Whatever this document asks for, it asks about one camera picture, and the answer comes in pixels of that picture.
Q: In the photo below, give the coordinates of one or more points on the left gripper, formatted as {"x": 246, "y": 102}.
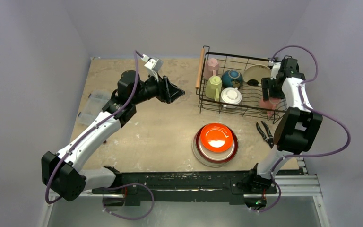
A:
{"x": 167, "y": 92}

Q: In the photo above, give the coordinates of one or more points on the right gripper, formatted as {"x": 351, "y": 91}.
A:
{"x": 270, "y": 88}

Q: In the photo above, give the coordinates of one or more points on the cream painted plate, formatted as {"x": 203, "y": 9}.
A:
{"x": 254, "y": 74}

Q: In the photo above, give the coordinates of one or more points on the salmon pink mug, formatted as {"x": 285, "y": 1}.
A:
{"x": 270, "y": 105}

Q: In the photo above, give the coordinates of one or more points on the dark blue bowl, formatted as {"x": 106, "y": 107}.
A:
{"x": 232, "y": 79}

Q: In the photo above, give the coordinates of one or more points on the white handled cup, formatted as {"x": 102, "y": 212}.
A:
{"x": 231, "y": 97}

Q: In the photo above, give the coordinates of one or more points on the green faceted mug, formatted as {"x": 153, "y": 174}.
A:
{"x": 214, "y": 87}

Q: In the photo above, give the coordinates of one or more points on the light pink faceted mug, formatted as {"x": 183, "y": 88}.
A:
{"x": 211, "y": 65}

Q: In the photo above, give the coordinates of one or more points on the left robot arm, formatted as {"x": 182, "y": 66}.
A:
{"x": 62, "y": 171}

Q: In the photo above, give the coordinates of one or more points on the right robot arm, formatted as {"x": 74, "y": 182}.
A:
{"x": 298, "y": 127}

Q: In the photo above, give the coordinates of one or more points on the black pliers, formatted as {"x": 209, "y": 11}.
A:
{"x": 266, "y": 134}

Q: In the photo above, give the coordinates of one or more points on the orange small plate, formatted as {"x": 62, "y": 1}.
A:
{"x": 216, "y": 137}

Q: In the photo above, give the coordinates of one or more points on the red rimmed plate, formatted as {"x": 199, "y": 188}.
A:
{"x": 215, "y": 144}

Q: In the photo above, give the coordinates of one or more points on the large white bottom plate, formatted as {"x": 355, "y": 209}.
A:
{"x": 213, "y": 159}

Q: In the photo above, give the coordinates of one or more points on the clear plastic organizer box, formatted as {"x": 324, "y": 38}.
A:
{"x": 94, "y": 104}

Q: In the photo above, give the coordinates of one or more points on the black wire dish rack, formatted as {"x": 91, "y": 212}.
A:
{"x": 251, "y": 95}

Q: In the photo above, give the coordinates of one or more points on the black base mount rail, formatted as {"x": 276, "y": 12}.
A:
{"x": 233, "y": 187}

